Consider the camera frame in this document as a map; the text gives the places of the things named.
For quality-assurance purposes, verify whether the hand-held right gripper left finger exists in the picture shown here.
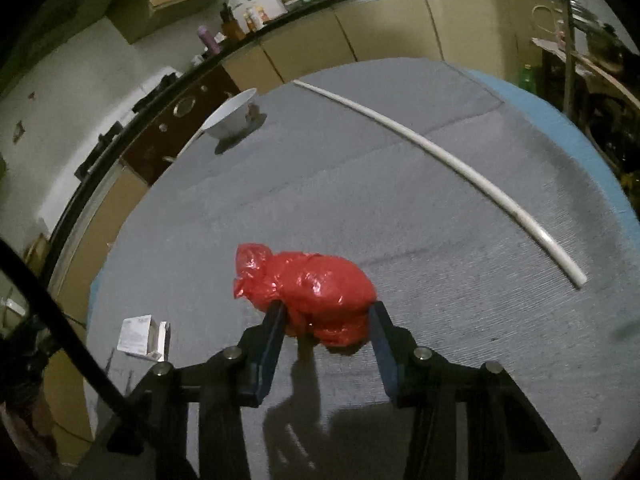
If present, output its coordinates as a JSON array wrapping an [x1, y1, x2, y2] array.
[[107, 300, 289, 480]]

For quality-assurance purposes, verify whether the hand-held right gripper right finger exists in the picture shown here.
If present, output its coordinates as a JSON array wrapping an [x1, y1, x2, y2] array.
[[367, 300, 581, 480]]

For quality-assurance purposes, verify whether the red plastic bag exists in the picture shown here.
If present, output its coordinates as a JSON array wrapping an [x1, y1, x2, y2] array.
[[234, 243, 377, 353]]

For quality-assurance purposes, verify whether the small white box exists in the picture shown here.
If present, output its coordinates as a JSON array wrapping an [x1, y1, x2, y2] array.
[[117, 314, 172, 362]]

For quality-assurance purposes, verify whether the grey table cover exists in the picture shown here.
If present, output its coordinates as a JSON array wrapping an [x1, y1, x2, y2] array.
[[85, 57, 640, 480]]

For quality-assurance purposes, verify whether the long white stick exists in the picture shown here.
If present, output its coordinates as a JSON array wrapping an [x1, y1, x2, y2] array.
[[293, 79, 587, 289]]

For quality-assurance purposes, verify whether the white bowl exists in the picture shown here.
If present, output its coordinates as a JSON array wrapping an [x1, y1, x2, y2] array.
[[202, 88, 259, 142]]

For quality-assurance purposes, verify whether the dark brown appliance front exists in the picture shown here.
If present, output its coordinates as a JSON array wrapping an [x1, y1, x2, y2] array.
[[120, 66, 242, 183]]

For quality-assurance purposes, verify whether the purple bottle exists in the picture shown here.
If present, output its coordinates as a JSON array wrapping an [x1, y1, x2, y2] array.
[[197, 25, 224, 57]]

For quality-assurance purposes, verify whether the brown bottle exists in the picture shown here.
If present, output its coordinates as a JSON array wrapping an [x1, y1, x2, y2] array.
[[220, 4, 246, 41]]

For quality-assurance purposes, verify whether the metal shelf rack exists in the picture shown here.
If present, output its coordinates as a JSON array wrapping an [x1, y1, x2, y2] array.
[[530, 0, 640, 191]]

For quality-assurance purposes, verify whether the cardboard box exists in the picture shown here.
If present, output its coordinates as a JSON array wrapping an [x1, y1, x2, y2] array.
[[107, 0, 231, 45]]

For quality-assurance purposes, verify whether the black cable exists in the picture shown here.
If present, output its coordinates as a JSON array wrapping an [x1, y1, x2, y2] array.
[[0, 237, 146, 443]]

